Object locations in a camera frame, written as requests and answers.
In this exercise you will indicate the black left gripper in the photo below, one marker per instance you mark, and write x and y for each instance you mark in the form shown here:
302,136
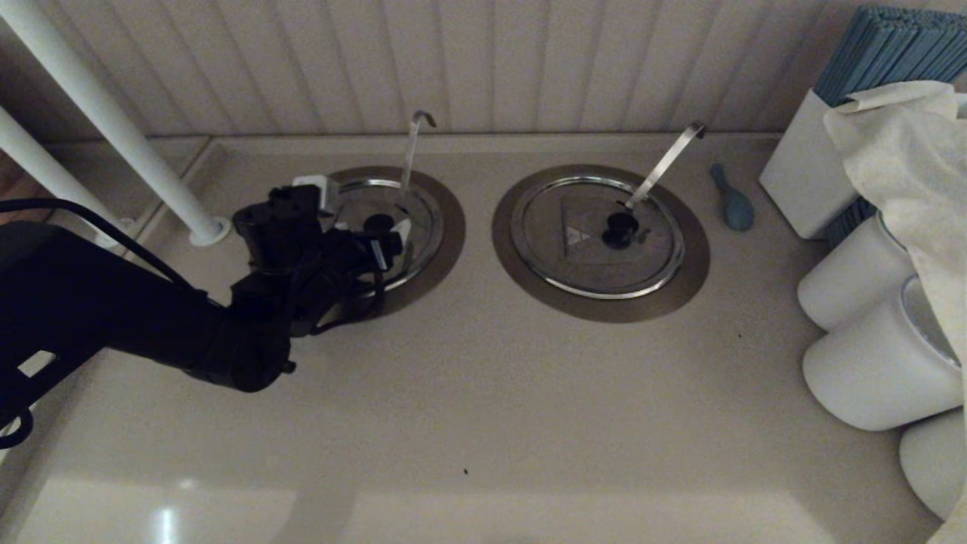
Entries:
347,272

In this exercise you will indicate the steel pot lid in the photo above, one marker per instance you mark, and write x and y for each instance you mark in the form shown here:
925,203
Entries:
423,219
574,264

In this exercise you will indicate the blue plastic spoon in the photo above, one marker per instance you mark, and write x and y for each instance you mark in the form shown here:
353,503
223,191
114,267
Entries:
736,211

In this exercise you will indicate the brown round pot flange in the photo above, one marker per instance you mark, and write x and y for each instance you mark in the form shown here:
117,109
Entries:
602,312
451,249

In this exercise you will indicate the thick white pole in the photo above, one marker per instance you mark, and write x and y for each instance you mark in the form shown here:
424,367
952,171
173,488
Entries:
106,113

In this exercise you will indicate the thin white pole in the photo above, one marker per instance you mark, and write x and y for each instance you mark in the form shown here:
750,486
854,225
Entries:
38,162

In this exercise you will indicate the brown wooden board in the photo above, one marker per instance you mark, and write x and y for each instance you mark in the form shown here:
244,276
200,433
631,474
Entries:
11,196

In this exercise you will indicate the white rectangular holder box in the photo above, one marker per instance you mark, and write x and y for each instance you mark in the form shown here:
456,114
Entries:
802,172

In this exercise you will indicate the white paper cup stack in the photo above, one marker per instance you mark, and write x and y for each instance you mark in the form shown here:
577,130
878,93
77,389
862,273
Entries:
933,462
872,370
850,279

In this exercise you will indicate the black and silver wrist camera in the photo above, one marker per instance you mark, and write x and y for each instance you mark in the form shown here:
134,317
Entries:
276,219

